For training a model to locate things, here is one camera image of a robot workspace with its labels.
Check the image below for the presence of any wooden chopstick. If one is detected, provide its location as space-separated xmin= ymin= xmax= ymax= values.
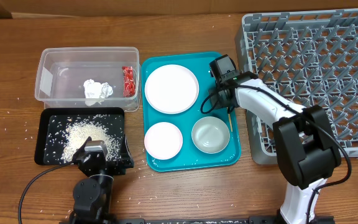
xmin=227 ymin=113 xmax=233 ymax=132

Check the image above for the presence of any rice pile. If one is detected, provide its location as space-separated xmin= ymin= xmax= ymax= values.
xmin=61 ymin=121 xmax=121 ymax=162

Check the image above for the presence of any grey bowl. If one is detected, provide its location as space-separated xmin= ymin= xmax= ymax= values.
xmin=191 ymin=116 xmax=230 ymax=154

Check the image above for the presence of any white tissue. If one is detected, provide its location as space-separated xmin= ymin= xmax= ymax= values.
xmin=83 ymin=79 xmax=113 ymax=106

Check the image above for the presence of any small pink plate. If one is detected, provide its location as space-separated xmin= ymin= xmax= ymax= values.
xmin=144 ymin=122 xmax=183 ymax=160

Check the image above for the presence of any red snack wrapper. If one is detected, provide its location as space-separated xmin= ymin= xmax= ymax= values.
xmin=122 ymin=66 xmax=135 ymax=97

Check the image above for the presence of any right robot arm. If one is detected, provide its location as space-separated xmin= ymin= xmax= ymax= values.
xmin=207 ymin=70 xmax=341 ymax=223

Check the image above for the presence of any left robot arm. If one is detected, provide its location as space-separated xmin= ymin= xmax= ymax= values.
xmin=69 ymin=137 xmax=134 ymax=223

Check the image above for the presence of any black tray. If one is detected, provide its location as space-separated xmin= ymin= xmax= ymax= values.
xmin=34 ymin=108 xmax=124 ymax=165

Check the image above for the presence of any large white plate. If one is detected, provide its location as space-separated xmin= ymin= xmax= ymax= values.
xmin=144 ymin=64 xmax=199 ymax=114

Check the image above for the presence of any teal serving tray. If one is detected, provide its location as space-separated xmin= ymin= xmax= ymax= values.
xmin=141 ymin=52 xmax=241 ymax=172

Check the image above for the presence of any clear plastic bin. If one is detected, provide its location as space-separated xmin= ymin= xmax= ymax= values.
xmin=34 ymin=47 xmax=141 ymax=112

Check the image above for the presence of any grey dish rack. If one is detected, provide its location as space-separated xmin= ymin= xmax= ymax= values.
xmin=235 ymin=8 xmax=358 ymax=159

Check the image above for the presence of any black front rail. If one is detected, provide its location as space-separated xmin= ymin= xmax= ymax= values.
xmin=59 ymin=214 xmax=335 ymax=224

